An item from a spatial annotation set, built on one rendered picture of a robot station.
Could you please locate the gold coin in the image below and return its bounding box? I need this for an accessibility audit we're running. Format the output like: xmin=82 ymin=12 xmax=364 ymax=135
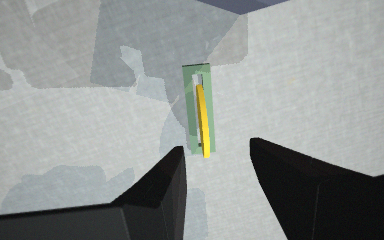
xmin=196 ymin=84 xmax=210 ymax=158

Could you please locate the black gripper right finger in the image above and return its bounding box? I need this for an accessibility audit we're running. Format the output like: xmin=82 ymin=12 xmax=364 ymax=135
xmin=250 ymin=137 xmax=384 ymax=240

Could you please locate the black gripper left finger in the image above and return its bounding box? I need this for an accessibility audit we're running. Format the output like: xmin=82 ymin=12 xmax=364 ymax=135
xmin=0 ymin=146 xmax=187 ymax=240

